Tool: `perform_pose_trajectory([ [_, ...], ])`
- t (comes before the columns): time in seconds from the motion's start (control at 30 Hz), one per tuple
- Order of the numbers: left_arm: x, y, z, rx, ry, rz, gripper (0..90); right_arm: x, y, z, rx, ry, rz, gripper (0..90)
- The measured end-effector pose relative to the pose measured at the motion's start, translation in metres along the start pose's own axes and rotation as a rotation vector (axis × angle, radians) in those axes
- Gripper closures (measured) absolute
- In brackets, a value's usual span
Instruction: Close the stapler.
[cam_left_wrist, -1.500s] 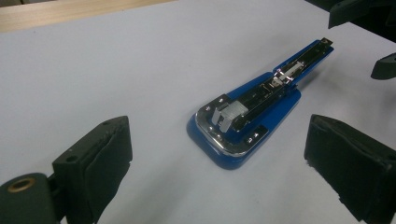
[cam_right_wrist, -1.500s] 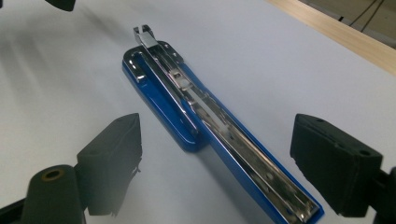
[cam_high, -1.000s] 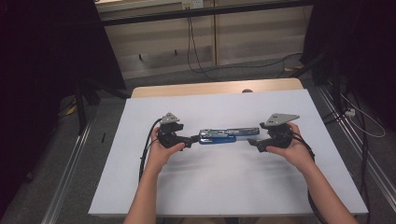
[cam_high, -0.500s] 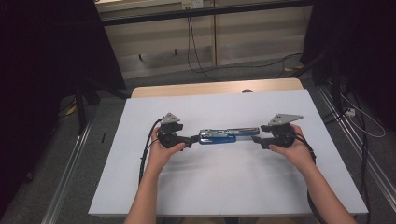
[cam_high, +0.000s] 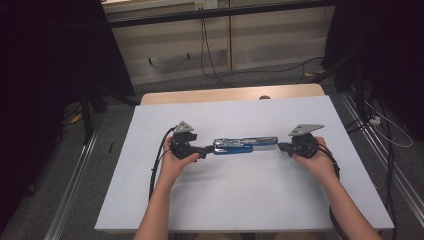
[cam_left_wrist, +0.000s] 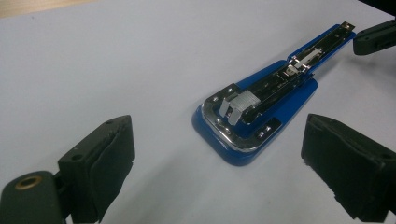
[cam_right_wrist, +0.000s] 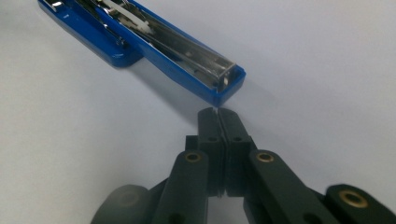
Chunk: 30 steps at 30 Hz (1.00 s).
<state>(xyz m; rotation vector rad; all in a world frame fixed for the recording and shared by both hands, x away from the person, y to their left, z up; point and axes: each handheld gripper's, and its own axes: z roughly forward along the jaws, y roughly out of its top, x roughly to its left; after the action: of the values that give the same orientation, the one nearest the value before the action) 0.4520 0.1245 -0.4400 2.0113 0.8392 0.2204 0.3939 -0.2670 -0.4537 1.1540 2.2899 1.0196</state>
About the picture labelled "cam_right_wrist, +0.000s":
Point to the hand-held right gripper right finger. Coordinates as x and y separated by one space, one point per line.
236 149

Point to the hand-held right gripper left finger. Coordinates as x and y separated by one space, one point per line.
211 149

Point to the blue stapler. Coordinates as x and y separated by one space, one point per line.
174 59

